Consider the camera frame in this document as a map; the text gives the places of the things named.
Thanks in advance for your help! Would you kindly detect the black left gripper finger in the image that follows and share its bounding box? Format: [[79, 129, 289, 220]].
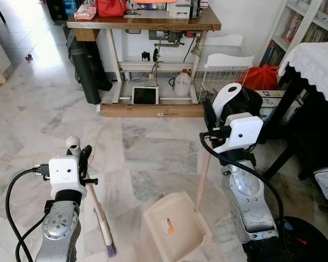
[[79, 144, 93, 180]]

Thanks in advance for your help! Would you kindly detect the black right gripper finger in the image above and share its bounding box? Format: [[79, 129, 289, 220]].
[[203, 97, 218, 132]]

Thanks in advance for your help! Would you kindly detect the cream long-handled dustpan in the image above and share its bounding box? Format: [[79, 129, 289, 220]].
[[143, 83, 242, 262]]

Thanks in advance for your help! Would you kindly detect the white plastic jug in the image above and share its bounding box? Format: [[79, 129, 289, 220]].
[[174, 69, 193, 98]]

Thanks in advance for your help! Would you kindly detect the black rounded appliance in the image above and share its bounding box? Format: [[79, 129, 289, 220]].
[[230, 86, 264, 118]]

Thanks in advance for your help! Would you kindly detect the white plastic tray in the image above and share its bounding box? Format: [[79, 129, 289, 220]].
[[204, 53, 255, 69]]

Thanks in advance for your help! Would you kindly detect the red tied bag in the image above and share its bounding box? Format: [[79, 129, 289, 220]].
[[238, 64, 279, 91]]

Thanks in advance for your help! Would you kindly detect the long wooden plank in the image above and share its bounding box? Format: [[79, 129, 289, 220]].
[[97, 103, 206, 118]]

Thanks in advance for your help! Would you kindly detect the white printed cardboard box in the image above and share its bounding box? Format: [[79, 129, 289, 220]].
[[260, 90, 304, 123]]

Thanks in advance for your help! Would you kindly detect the white-framed black sewing pedal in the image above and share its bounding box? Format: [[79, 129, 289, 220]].
[[131, 86, 159, 105]]

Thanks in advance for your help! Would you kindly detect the black rolled bag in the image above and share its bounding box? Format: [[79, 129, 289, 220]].
[[68, 37, 113, 104]]

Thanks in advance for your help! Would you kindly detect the grey sewing machine motor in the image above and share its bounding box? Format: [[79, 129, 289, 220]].
[[148, 30, 186, 47]]

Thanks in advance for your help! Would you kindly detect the black table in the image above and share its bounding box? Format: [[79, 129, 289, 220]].
[[262, 65, 328, 181]]

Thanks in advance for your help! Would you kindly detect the wooden-top sewing table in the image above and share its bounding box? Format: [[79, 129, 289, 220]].
[[67, 7, 222, 104]]

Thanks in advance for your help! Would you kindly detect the cream industrial sewing machine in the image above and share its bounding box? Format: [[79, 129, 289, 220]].
[[169, 0, 203, 18]]

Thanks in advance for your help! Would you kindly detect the white lace tablecloth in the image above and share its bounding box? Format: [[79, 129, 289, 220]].
[[278, 41, 328, 110]]

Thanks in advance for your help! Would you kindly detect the black round waste bin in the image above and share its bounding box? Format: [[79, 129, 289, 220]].
[[273, 217, 328, 262]]

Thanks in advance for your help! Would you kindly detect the white bookshelf with books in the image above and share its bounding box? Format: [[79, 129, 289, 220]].
[[260, 0, 328, 69]]

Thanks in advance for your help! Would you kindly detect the red handbag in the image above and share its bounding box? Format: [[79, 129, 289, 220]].
[[96, 0, 127, 17]]

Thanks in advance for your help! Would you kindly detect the pink clear plastic box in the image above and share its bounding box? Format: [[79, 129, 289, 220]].
[[74, 4, 97, 21]]

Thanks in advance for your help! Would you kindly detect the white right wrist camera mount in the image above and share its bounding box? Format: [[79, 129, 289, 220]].
[[213, 113, 264, 154]]

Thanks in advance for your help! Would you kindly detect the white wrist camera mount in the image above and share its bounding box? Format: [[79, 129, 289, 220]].
[[213, 113, 264, 154], [48, 156, 88, 200]]

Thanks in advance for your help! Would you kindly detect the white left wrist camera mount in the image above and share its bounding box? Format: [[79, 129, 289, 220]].
[[48, 156, 88, 200]]

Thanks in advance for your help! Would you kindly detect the white wire basket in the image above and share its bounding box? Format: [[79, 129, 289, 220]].
[[198, 65, 252, 102]]

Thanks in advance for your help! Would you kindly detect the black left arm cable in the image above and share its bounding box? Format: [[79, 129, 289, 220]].
[[4, 164, 51, 262]]

